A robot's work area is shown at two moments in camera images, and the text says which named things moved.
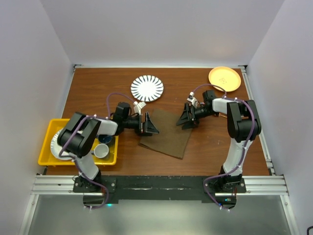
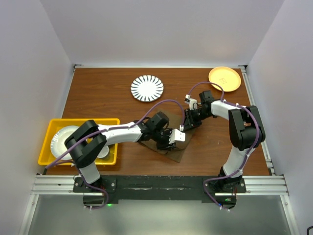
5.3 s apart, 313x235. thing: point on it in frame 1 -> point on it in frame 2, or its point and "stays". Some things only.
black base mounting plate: x=224 y=189 stays
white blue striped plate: x=146 y=88 stays
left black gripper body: x=133 y=123 -> x=162 y=138
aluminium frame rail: x=255 y=185 stays
